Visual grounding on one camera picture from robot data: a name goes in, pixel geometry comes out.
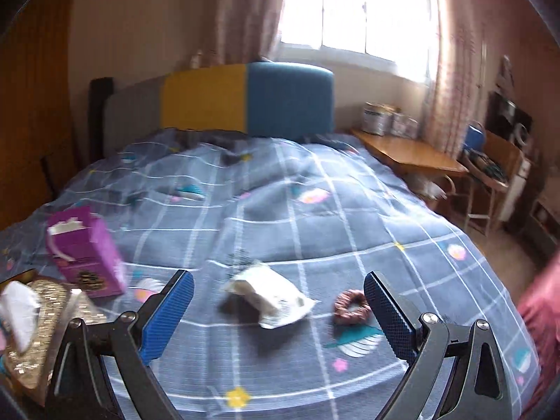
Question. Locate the white tissue packet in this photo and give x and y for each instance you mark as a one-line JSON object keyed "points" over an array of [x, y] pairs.
{"points": [[271, 297]]}

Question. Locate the brown satin scrunchie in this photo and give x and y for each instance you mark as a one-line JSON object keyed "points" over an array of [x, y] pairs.
{"points": [[341, 310]]}

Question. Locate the grey checked printed blanket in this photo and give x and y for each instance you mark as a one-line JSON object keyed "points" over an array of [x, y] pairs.
{"points": [[280, 236]]}

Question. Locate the wooden desk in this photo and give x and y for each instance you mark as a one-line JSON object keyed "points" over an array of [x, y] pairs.
{"points": [[411, 153]]}

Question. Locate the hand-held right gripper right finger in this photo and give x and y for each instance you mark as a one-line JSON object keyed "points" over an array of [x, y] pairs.
{"points": [[389, 315]]}

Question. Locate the black bag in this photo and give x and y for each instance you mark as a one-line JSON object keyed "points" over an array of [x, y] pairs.
{"points": [[498, 113]]}

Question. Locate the wooden board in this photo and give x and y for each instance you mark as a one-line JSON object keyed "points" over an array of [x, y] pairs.
{"points": [[503, 148]]}

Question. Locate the purple cardboard box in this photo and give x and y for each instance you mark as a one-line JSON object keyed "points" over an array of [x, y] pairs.
{"points": [[87, 253]]}

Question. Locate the clear plastic container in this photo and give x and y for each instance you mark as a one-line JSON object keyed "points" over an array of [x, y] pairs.
{"points": [[404, 124]]}

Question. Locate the pink ruffled bedspread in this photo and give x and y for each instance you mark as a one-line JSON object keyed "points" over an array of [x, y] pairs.
{"points": [[542, 315]]}

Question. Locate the blue folding chair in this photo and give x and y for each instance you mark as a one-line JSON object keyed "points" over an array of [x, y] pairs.
{"points": [[472, 138]]}

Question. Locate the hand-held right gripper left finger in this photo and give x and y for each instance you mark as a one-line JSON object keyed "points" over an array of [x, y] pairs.
{"points": [[166, 319]]}

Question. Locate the white tissue paper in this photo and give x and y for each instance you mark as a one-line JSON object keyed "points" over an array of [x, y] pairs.
{"points": [[19, 310]]}

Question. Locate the small white fan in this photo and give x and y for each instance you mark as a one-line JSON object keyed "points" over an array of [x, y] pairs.
{"points": [[521, 134]]}

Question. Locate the low white shelf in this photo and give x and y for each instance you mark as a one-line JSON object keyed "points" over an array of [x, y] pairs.
{"points": [[544, 218]]}

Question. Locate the gold glitter container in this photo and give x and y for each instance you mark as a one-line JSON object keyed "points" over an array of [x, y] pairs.
{"points": [[52, 297]]}

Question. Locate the silver tin can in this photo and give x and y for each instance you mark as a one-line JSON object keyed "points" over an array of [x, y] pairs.
{"points": [[376, 120]]}

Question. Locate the pink patterned curtain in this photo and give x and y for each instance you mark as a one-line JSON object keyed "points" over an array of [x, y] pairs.
{"points": [[455, 52], [249, 8]]}

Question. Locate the bright window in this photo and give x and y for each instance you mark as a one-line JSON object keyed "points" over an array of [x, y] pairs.
{"points": [[358, 8]]}

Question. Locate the white cabinet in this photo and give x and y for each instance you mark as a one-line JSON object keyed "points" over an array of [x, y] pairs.
{"points": [[520, 183]]}

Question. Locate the grey yellow blue headboard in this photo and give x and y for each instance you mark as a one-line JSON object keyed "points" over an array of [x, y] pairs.
{"points": [[201, 100]]}

